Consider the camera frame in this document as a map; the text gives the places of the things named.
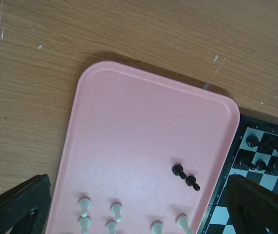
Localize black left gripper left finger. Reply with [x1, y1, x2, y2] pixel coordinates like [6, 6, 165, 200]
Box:
[0, 174, 51, 234]

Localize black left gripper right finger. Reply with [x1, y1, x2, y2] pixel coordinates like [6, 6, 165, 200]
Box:
[225, 175, 278, 234]

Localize black pawn on board left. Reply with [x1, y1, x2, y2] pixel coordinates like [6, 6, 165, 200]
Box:
[255, 160, 272, 174]

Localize white chess piece on tray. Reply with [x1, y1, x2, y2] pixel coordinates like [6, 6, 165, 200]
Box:
[106, 220, 117, 234]
[78, 197, 91, 217]
[79, 216, 91, 234]
[176, 214, 193, 234]
[111, 203, 123, 222]
[150, 221, 164, 234]

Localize black white chessboard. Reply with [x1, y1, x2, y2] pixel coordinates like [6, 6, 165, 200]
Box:
[198, 116, 278, 234]

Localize pink plastic tray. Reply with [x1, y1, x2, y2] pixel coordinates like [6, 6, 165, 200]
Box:
[46, 61, 240, 234]

